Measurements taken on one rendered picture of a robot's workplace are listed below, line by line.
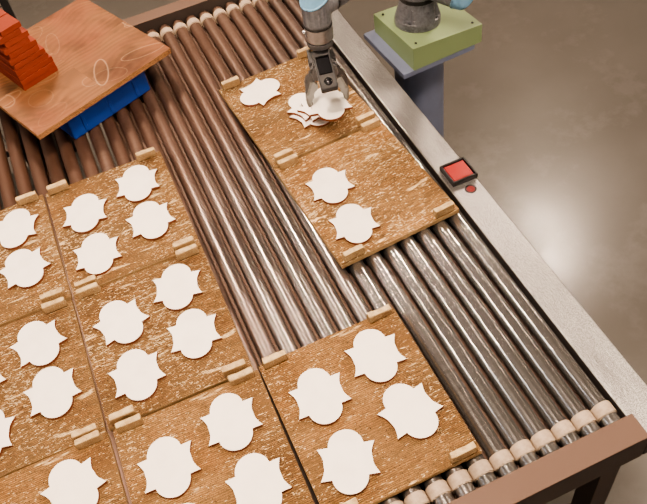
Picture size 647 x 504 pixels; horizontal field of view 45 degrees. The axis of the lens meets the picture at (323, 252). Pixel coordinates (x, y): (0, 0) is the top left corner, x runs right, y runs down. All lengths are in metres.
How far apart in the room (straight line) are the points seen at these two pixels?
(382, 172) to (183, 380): 0.79
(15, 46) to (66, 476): 1.32
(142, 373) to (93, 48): 1.20
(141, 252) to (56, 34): 0.97
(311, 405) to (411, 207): 0.63
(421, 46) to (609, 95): 1.52
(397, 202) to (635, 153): 1.73
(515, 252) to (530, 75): 2.05
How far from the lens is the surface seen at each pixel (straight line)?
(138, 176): 2.32
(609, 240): 3.28
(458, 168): 2.19
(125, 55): 2.62
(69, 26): 2.84
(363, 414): 1.75
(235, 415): 1.78
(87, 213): 2.28
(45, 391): 1.97
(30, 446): 1.92
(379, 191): 2.13
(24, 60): 2.60
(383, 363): 1.79
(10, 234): 2.33
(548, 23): 4.30
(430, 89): 2.77
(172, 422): 1.82
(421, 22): 2.62
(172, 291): 2.01
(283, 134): 2.33
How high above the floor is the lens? 2.49
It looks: 51 degrees down
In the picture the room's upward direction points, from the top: 11 degrees counter-clockwise
